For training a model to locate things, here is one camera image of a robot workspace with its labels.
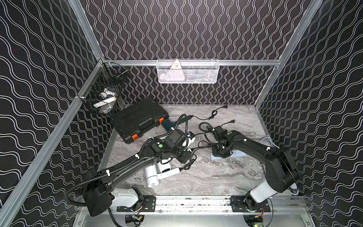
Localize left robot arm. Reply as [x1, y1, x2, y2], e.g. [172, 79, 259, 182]
[64, 129, 195, 217]

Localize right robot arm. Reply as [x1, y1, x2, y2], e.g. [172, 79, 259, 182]
[211, 126, 300, 208]

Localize light blue power strip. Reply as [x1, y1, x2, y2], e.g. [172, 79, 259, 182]
[210, 150, 246, 161]

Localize green hair dryer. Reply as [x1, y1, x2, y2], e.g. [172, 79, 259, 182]
[161, 115, 193, 132]

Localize white hair dryer middle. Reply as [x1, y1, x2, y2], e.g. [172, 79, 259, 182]
[157, 159, 172, 173]

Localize white hair dryer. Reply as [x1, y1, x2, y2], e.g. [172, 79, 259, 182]
[157, 159, 172, 173]
[144, 165, 180, 188]

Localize white hair dryer lower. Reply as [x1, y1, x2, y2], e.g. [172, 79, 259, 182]
[144, 165, 180, 188]

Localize black plastic tool case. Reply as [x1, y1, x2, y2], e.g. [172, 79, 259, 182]
[111, 97, 169, 144]

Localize pink triangular card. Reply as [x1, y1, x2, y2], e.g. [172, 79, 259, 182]
[165, 60, 185, 82]

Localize white items in basket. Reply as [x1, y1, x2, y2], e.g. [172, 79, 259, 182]
[93, 88, 118, 114]

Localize green dryer black cable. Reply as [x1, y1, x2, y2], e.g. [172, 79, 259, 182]
[192, 104, 229, 121]

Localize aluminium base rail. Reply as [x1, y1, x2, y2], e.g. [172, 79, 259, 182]
[80, 195, 308, 214]

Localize clear wall basket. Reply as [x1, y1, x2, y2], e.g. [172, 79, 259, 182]
[156, 59, 220, 84]

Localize black wire basket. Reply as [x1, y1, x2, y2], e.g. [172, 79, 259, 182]
[80, 62, 130, 116]

